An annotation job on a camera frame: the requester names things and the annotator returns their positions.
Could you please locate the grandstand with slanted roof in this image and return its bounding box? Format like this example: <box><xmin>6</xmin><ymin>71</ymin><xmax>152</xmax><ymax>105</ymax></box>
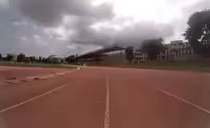
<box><xmin>74</xmin><ymin>45</ymin><xmax>148</xmax><ymax>66</ymax></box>

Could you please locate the red running track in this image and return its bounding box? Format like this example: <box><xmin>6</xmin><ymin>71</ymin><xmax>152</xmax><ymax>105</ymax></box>
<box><xmin>0</xmin><ymin>65</ymin><xmax>210</xmax><ymax>128</ymax></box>

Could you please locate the pale concrete kerb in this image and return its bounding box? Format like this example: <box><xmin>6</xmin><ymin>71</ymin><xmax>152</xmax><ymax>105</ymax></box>
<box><xmin>5</xmin><ymin>66</ymin><xmax>82</xmax><ymax>84</ymax></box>

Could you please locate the large dark tree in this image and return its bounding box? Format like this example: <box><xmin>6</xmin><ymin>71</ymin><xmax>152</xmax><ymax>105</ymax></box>
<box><xmin>183</xmin><ymin>8</ymin><xmax>210</xmax><ymax>58</ymax></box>

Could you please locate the grass field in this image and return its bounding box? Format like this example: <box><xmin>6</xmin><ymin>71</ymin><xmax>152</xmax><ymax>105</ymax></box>
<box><xmin>0</xmin><ymin>61</ymin><xmax>79</xmax><ymax>69</ymax></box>

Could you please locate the pale multi-storey building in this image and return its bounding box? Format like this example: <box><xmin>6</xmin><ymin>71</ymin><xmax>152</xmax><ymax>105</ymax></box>
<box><xmin>157</xmin><ymin>39</ymin><xmax>195</xmax><ymax>63</ymax></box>

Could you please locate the row of distant trees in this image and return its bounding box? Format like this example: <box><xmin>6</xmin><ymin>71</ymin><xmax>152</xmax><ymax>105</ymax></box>
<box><xmin>0</xmin><ymin>51</ymin><xmax>77</xmax><ymax>65</ymax></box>

